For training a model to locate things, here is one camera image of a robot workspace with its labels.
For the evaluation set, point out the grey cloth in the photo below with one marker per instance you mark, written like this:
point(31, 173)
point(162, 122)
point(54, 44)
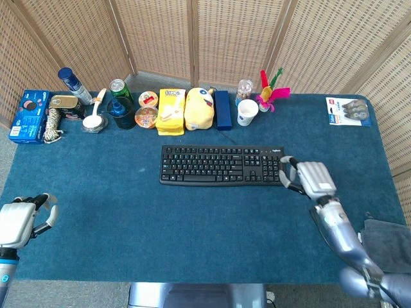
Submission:
point(391, 244)

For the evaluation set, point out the dark glass cup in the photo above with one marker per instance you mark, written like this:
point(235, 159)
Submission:
point(126, 118)

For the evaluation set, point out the orange jelly cup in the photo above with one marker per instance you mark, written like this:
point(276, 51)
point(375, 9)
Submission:
point(146, 118)

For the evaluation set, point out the jelly cup red label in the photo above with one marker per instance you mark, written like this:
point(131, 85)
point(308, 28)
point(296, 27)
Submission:
point(148, 99)

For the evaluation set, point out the blue cookie box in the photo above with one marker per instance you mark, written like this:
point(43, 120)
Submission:
point(27, 118)

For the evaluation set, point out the blue capped spray can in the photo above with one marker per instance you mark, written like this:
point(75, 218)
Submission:
point(75, 86)

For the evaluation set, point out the woven bamboo folding screen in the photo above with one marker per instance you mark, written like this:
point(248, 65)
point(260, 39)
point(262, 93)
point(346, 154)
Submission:
point(160, 32)

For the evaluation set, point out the long blue box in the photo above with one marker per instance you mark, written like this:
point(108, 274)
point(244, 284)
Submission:
point(223, 110)

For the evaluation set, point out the blue table mat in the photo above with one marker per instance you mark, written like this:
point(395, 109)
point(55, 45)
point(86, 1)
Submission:
point(128, 208)

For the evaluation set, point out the yellow snack bag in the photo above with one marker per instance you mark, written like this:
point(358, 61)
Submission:
point(171, 112)

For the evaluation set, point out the white paper cup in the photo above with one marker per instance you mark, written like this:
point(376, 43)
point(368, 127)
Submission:
point(247, 114)

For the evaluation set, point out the gold sardine tin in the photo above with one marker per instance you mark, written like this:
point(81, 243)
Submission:
point(63, 102)

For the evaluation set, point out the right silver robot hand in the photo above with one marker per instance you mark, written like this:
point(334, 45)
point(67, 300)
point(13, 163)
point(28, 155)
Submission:
point(316, 179)

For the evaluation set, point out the black computer keyboard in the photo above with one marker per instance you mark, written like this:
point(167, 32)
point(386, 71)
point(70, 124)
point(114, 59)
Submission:
point(208, 167)

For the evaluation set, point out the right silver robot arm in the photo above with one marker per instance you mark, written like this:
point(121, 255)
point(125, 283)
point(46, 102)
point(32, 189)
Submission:
point(340, 224)

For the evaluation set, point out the white plastic spoon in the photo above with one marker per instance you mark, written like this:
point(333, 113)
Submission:
point(91, 121)

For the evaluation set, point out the green drink can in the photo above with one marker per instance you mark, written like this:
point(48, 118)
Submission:
point(120, 90)

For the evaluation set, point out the dark pink packet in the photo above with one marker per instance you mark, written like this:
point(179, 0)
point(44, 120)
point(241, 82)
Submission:
point(72, 113)

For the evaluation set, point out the yellow plush toy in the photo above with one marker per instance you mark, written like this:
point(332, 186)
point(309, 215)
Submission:
point(199, 110)

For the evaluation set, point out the colourful feather shuttlecock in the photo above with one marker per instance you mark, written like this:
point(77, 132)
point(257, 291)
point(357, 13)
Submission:
point(268, 94)

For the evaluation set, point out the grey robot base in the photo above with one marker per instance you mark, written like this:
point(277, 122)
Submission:
point(196, 295)

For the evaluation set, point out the clear candy jar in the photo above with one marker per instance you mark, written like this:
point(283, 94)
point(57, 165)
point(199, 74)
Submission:
point(244, 90)

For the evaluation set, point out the small blue bottle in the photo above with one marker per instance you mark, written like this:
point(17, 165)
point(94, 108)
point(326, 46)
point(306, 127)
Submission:
point(118, 108)

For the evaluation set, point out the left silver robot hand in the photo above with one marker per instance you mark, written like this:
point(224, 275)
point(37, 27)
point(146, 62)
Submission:
point(14, 221)

